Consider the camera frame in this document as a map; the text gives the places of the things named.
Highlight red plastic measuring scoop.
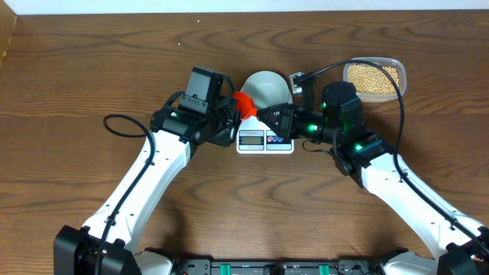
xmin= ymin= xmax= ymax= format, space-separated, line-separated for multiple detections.
xmin=233 ymin=92 xmax=257 ymax=120

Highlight white digital kitchen scale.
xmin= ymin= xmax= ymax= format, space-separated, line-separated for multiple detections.
xmin=236 ymin=106 xmax=294 ymax=154

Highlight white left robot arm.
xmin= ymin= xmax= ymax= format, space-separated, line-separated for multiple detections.
xmin=53 ymin=95 xmax=241 ymax=274

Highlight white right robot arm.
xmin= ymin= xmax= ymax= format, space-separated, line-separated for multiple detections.
xmin=257 ymin=82 xmax=488 ymax=274

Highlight grey plastic bowl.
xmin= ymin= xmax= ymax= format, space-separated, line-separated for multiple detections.
xmin=241 ymin=71 xmax=293 ymax=109

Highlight soybeans in container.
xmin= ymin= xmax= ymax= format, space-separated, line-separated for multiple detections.
xmin=347 ymin=64 xmax=396 ymax=95

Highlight clear plastic container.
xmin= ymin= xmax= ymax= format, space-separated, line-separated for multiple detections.
xmin=343 ymin=57 xmax=407 ymax=103

